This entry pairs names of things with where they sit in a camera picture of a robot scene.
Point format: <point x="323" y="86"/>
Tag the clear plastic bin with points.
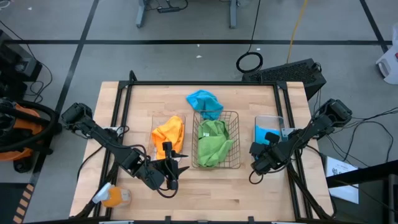
<point x="158" y="119"/>
<point x="269" y="121"/>

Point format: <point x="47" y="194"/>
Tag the grey metal mount bracket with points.
<point x="287" y="133"/>
<point x="113" y="130"/>

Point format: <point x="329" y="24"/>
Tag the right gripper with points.
<point x="267" y="155"/>

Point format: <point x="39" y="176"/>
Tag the black power strip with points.
<point x="168" y="9"/>

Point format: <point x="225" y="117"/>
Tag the orange black vacuum cleaner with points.
<point x="26" y="123"/>

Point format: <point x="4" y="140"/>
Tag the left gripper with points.
<point x="166" y="169"/>

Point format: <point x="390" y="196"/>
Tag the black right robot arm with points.
<point x="311" y="132"/>

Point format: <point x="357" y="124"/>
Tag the black table frame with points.
<point x="202" y="83"/>

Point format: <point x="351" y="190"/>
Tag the green microfiber towel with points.
<point x="214" y="152"/>
<point x="214" y="127"/>

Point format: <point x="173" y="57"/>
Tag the white printed paper sheet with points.
<point x="337" y="165"/>

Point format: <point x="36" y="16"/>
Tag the grey desk leg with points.
<point x="233" y="14"/>
<point x="141" y="14"/>

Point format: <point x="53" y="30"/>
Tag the orange microfiber towel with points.
<point x="174" y="127"/>
<point x="160" y="144"/>

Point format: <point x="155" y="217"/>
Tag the black equipment case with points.
<point x="15" y="65"/>

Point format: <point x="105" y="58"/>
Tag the black hazard-striped mat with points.
<point x="9" y="202"/>

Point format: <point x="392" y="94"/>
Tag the black frame clip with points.
<point x="251" y="220"/>
<point x="168" y="220"/>

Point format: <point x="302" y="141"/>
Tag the orange spray bottle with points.
<point x="116" y="197"/>

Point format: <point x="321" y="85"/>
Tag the black metal stand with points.
<point x="373" y="171"/>

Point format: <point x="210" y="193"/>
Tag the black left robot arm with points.
<point x="109" y="143"/>

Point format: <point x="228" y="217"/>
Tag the black computer tower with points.
<point x="286" y="74"/>

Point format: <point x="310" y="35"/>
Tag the white plastic stool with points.
<point x="388" y="65"/>

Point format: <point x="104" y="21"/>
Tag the blue microfiber towel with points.
<point x="203" y="102"/>
<point x="260" y="133"/>

